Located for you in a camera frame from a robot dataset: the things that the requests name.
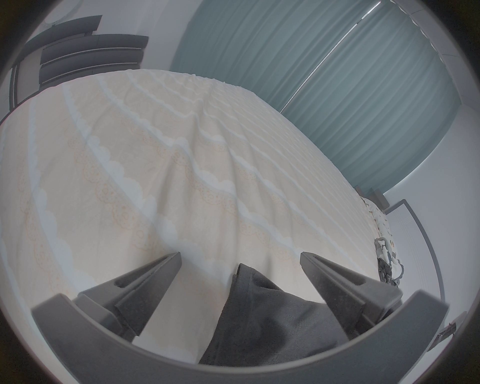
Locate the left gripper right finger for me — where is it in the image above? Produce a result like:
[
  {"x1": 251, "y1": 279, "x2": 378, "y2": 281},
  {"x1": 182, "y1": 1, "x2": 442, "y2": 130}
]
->
[{"x1": 300, "y1": 251, "x2": 404, "y2": 334}]

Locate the white printed pillow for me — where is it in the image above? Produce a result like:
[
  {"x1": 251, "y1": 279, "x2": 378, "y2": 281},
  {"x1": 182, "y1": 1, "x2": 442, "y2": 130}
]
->
[{"x1": 362, "y1": 197, "x2": 395, "y2": 249}]

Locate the pile of clothes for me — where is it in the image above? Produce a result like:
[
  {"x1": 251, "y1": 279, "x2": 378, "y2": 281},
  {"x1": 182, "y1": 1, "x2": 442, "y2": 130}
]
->
[{"x1": 374, "y1": 236, "x2": 406, "y2": 286}]

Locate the blue-green curtain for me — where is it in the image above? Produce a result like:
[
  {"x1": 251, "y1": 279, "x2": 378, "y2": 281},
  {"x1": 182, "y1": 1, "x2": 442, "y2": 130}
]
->
[
  {"x1": 170, "y1": 0, "x2": 380, "y2": 112},
  {"x1": 280, "y1": 2, "x2": 463, "y2": 193}
]

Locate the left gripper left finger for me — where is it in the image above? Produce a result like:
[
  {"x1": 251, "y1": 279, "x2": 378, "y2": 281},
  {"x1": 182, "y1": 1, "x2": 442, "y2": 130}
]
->
[{"x1": 77, "y1": 252, "x2": 182, "y2": 336}]

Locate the black chest of drawers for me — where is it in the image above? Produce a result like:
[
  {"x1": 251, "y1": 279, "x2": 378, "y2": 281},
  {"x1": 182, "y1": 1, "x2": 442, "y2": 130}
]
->
[{"x1": 9, "y1": 15, "x2": 150, "y2": 110}]

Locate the black T-shirt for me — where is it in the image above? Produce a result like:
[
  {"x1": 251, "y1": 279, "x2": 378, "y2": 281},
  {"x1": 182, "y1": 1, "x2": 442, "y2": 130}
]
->
[{"x1": 199, "y1": 263, "x2": 350, "y2": 367}]

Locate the bed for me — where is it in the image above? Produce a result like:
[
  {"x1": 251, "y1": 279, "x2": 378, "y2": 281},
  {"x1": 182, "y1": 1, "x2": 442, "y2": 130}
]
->
[{"x1": 0, "y1": 68, "x2": 447, "y2": 366}]

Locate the grey bedside table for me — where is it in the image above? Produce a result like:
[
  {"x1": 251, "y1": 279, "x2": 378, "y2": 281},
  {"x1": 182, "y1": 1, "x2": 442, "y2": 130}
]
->
[{"x1": 354, "y1": 185, "x2": 391, "y2": 212}]

